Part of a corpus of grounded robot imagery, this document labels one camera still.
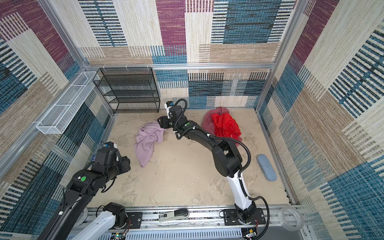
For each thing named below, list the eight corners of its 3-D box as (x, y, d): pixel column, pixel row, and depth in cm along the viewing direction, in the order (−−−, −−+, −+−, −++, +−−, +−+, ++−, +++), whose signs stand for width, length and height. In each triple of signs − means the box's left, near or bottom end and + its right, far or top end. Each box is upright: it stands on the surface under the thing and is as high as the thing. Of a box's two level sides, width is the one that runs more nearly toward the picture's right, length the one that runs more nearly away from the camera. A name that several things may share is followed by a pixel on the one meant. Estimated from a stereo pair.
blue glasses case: (268, 182, 86) (271, 180, 84) (254, 157, 96) (255, 155, 94) (278, 179, 87) (280, 177, 85) (262, 155, 97) (264, 153, 95)
